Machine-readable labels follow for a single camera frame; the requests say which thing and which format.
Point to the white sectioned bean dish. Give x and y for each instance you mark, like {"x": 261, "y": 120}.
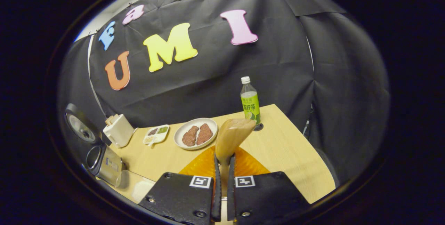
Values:
{"x": 156, "y": 134}

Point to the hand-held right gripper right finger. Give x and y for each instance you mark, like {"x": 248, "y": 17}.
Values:
{"x": 267, "y": 197}

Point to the brown meat piece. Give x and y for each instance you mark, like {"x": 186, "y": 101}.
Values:
{"x": 190, "y": 136}
{"x": 204, "y": 134}

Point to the green label drink bottle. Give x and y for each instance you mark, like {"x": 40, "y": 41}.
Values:
{"x": 250, "y": 105}

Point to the white round plate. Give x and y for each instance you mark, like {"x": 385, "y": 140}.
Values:
{"x": 180, "y": 134}

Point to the wooden spoon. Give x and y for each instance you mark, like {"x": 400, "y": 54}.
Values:
{"x": 231, "y": 138}

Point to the dark grey rice cooker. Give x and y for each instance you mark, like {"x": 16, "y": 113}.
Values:
{"x": 104, "y": 165}

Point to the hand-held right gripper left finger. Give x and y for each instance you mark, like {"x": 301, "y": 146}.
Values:
{"x": 180, "y": 197}

